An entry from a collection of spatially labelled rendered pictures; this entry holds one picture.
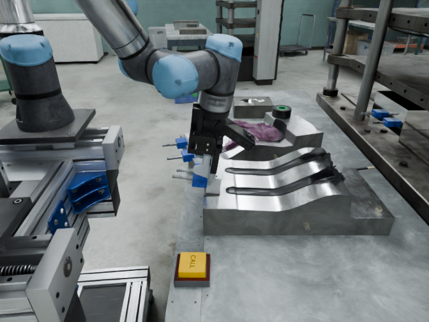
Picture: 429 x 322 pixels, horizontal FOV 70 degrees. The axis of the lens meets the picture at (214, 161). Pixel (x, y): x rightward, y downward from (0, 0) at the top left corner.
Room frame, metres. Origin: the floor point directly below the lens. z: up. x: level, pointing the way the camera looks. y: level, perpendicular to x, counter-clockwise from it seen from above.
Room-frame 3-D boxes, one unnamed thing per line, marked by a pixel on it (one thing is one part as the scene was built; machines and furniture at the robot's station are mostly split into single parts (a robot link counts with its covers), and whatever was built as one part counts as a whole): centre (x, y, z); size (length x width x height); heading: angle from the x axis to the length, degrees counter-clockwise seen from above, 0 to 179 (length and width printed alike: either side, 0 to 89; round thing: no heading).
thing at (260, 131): (1.10, -0.13, 0.90); 0.26 x 0.18 x 0.08; 107
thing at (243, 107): (1.56, -0.20, 0.84); 0.20 x 0.15 x 0.07; 90
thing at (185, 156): (0.97, 0.11, 0.86); 0.13 x 0.05 x 0.05; 107
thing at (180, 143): (1.08, 0.14, 0.86); 0.13 x 0.05 x 0.05; 107
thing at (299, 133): (1.11, -0.14, 0.86); 0.50 x 0.26 x 0.11; 107
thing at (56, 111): (0.84, 0.49, 1.09); 0.15 x 0.15 x 0.10
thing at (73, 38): (6.98, 3.26, 0.47); 1.52 x 0.77 x 0.94; 99
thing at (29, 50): (0.85, 0.50, 1.20); 0.13 x 0.12 x 0.14; 31
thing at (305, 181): (0.76, -0.20, 0.92); 0.35 x 0.16 x 0.09; 90
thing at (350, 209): (0.75, -0.22, 0.87); 0.50 x 0.26 x 0.14; 90
